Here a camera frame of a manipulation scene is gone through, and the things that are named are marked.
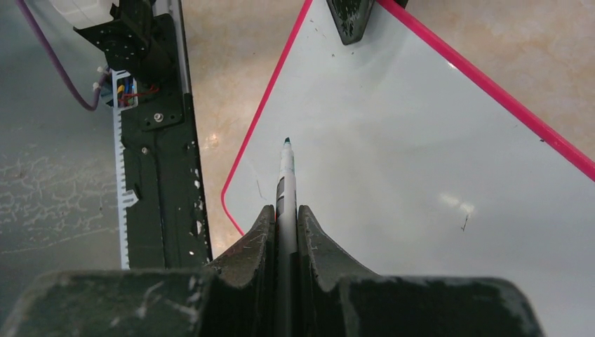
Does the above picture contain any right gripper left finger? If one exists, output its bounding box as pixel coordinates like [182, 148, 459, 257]
[1, 205, 275, 336]

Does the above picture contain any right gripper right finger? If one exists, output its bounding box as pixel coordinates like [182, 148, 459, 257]
[297, 206, 543, 336]

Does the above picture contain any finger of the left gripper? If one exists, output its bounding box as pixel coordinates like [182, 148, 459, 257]
[326, 0, 389, 46]

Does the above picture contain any green capped whiteboard marker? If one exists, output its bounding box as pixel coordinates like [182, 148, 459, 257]
[276, 137, 298, 336]

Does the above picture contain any white board with red frame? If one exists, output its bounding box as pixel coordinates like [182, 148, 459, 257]
[221, 1, 594, 336]

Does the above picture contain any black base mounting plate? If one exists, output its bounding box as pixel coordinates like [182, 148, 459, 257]
[74, 13, 214, 271]

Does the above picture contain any white cable duct rail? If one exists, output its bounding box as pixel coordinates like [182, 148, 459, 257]
[112, 70, 138, 270]

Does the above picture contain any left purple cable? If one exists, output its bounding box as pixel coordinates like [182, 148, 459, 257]
[13, 0, 111, 112]

